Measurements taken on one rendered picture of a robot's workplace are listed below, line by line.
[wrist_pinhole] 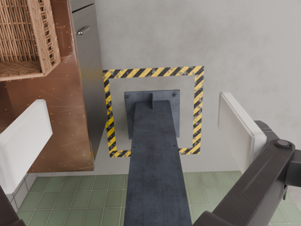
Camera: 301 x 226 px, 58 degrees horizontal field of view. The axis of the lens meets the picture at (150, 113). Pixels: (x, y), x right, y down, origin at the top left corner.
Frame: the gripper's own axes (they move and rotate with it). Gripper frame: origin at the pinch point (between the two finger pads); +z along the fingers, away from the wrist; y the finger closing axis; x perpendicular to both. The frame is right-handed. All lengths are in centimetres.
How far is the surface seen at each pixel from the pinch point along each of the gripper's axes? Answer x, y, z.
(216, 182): -105, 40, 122
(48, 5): 6, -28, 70
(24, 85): -19, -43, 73
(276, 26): -11, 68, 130
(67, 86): -20, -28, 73
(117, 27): -8, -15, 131
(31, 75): -12, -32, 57
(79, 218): -105, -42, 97
